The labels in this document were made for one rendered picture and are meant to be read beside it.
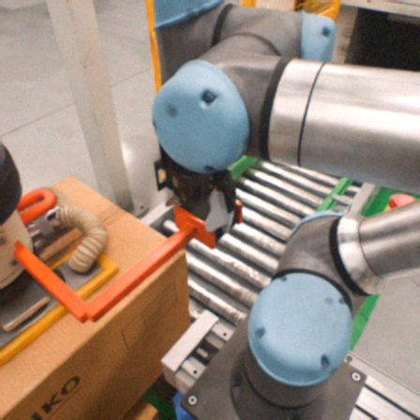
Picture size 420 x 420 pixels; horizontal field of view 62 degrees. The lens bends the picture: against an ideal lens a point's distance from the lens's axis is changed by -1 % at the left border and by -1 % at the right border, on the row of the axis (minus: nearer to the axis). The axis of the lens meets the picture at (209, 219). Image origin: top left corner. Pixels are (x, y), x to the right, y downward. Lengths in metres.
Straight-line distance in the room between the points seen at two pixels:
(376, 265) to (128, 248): 0.48
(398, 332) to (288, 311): 1.65
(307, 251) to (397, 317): 1.62
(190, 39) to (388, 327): 1.83
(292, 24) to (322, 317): 0.31
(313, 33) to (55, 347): 0.58
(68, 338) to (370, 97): 0.58
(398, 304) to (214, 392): 1.65
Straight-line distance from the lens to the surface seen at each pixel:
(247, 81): 0.26
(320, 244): 0.50
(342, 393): 0.66
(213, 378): 0.63
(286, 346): 0.42
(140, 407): 1.15
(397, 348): 2.01
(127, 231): 0.79
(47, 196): 0.70
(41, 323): 0.68
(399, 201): 1.01
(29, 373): 0.67
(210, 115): 0.24
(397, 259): 0.47
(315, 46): 0.36
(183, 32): 0.41
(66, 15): 1.81
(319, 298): 0.45
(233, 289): 1.32
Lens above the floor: 1.63
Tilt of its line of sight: 45 degrees down
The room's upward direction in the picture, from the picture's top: straight up
